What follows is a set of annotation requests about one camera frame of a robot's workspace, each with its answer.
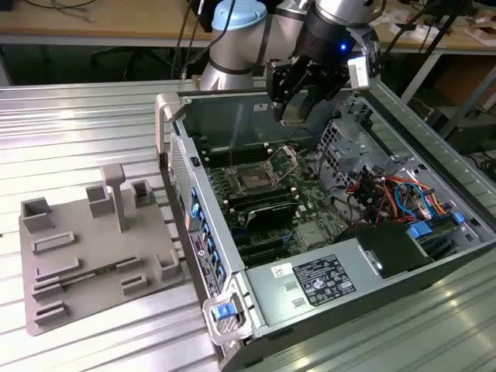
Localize brown cardboard box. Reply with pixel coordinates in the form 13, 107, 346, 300
463, 25, 496, 44

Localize red orange wire bundle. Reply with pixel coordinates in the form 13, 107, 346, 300
346, 174, 396, 218

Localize black plastic duct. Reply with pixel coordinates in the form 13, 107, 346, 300
333, 221, 436, 281

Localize grey open PC case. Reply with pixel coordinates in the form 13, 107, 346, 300
153, 73, 496, 372

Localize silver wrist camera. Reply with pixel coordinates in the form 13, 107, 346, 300
346, 53, 375, 91

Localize perforated metal disk bay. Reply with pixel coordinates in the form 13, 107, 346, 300
315, 115, 392, 187

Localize silver Intel CPU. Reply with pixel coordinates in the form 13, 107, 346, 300
279, 92, 312, 127

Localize black graphics card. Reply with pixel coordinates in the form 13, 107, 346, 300
243, 199, 300, 234

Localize CPU socket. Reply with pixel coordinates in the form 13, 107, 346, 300
231, 162, 282, 193

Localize long wooden desk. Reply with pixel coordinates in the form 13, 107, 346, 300
0, 0, 496, 51

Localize blue case latch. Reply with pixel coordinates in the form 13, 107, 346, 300
211, 304, 234, 322

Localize grey parts rack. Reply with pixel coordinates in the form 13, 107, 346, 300
18, 162, 186, 337

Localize blue data wire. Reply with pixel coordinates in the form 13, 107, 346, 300
394, 181, 432, 218

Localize grey power supply unit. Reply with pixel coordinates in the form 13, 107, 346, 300
244, 236, 384, 329

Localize small white box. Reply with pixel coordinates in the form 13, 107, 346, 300
391, 22, 427, 40

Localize silver chipset heatsink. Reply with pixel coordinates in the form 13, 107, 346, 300
297, 222, 327, 250

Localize green motherboard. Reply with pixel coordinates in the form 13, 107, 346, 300
195, 133, 352, 268

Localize black chair base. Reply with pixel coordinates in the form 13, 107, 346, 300
91, 46, 166, 81

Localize green RAM stick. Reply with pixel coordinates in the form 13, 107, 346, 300
60, 262, 119, 288

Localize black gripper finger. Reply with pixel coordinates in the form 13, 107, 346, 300
266, 57, 311, 122
309, 64, 347, 104

